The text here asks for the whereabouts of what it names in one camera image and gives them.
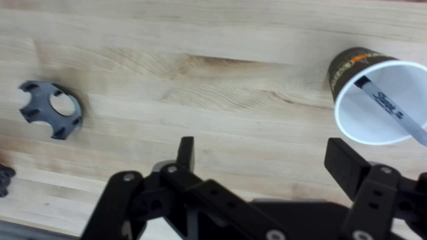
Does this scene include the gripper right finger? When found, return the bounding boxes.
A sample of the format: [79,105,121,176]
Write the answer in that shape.
[324,138,427,240]

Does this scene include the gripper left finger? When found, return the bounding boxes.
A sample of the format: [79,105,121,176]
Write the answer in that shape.
[80,136,287,240]

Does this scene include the brown paper coffee cup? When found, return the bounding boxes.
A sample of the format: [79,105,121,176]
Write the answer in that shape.
[327,47,427,146]

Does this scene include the grey marker pen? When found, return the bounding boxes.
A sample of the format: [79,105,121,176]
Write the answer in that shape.
[354,76,427,147]

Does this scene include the dark grey notched plastic ring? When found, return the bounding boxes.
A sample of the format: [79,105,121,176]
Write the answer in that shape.
[18,80,83,140]

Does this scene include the small black plastic part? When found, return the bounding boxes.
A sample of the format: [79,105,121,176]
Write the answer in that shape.
[0,163,16,198]

